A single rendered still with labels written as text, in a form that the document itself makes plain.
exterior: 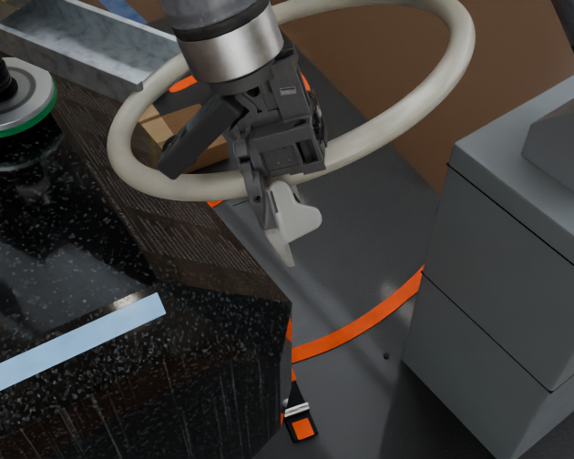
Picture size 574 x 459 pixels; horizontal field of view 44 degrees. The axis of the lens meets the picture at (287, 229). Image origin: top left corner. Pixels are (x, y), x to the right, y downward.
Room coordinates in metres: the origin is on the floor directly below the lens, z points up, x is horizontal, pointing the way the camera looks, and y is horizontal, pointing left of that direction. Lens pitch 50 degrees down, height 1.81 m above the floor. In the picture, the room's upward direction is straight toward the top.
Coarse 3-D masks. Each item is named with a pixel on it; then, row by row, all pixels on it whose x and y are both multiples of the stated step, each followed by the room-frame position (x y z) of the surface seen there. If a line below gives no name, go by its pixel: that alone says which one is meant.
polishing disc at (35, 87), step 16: (16, 64) 1.18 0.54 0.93; (16, 80) 1.13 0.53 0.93; (32, 80) 1.13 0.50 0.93; (48, 80) 1.13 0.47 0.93; (16, 96) 1.08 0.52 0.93; (32, 96) 1.08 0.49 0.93; (48, 96) 1.08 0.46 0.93; (0, 112) 1.03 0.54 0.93; (16, 112) 1.03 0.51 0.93; (32, 112) 1.03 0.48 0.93; (0, 128) 0.99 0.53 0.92
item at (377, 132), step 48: (336, 0) 0.94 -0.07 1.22; (384, 0) 0.90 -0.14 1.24; (432, 0) 0.82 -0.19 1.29; (144, 96) 0.80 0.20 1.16; (432, 96) 0.59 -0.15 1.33; (336, 144) 0.53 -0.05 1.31; (384, 144) 0.54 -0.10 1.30; (144, 192) 0.56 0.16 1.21; (192, 192) 0.52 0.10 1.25; (240, 192) 0.51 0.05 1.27
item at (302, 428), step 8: (296, 384) 0.93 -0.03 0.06; (296, 392) 0.91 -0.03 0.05; (288, 400) 0.88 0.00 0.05; (296, 400) 0.89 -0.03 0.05; (288, 408) 0.86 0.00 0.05; (296, 408) 0.86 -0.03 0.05; (304, 408) 0.86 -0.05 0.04; (288, 416) 0.84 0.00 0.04; (296, 416) 0.85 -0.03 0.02; (304, 416) 0.85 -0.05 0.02; (288, 424) 0.83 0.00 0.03; (296, 424) 0.82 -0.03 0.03; (304, 424) 0.82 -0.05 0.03; (312, 424) 0.83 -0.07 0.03; (296, 432) 0.80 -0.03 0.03; (304, 432) 0.80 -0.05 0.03; (312, 432) 0.80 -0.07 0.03; (296, 440) 0.78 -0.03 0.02
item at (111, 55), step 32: (32, 0) 1.07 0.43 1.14; (64, 0) 1.03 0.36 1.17; (0, 32) 0.95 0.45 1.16; (32, 32) 1.00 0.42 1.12; (64, 32) 1.00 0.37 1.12; (96, 32) 0.99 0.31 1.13; (128, 32) 0.95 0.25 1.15; (160, 32) 0.93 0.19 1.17; (32, 64) 0.92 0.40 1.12; (64, 64) 0.88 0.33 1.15; (96, 64) 0.85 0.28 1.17; (128, 64) 0.91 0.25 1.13; (160, 64) 0.91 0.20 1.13; (128, 96) 0.81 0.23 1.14; (160, 96) 0.84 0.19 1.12
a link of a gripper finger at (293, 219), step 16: (272, 192) 0.49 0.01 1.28; (288, 192) 0.48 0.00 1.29; (272, 208) 0.47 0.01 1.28; (288, 208) 0.47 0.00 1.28; (304, 208) 0.47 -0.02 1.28; (288, 224) 0.46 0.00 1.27; (304, 224) 0.46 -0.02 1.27; (320, 224) 0.46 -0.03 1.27; (272, 240) 0.45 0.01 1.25; (288, 240) 0.45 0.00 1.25; (288, 256) 0.45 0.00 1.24
